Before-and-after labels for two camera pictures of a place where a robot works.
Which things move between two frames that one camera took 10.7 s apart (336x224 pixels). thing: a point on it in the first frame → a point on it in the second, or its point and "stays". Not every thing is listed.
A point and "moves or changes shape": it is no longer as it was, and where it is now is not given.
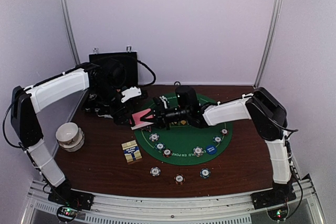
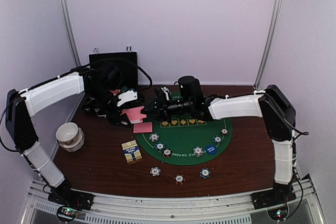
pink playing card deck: [139, 123] moves or changes shape
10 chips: [154, 137] stays
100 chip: [167, 152] stays
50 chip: [159, 146] stays
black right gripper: [160, 115] → [161, 107]
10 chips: [198, 151] stays
